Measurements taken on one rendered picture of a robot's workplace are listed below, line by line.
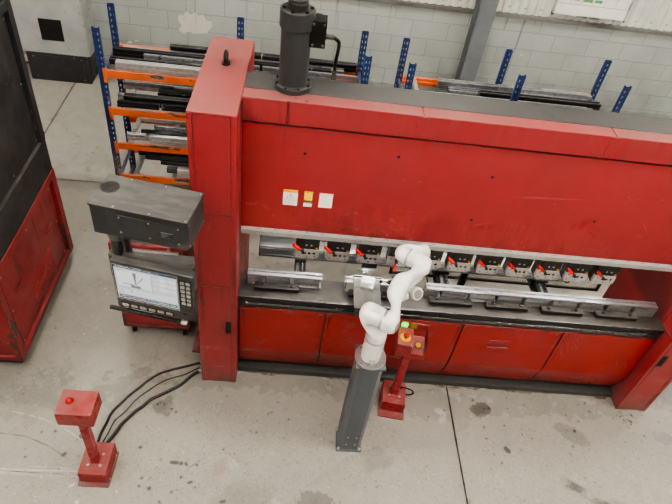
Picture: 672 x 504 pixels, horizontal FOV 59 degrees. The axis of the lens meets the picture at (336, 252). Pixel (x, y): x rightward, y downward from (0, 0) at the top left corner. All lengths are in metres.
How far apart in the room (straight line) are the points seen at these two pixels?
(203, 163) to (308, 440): 2.17
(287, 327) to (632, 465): 2.74
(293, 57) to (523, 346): 2.66
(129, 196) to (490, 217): 2.08
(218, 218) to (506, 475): 2.71
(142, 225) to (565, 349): 3.12
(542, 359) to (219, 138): 2.91
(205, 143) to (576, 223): 2.26
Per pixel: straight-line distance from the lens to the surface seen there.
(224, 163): 3.17
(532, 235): 3.90
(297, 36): 3.08
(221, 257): 3.62
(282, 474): 4.28
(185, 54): 5.44
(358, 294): 3.91
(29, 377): 4.91
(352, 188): 3.47
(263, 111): 3.19
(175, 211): 2.97
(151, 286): 3.29
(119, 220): 3.06
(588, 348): 4.75
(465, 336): 4.37
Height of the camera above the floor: 3.86
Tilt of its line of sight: 43 degrees down
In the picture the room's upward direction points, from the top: 9 degrees clockwise
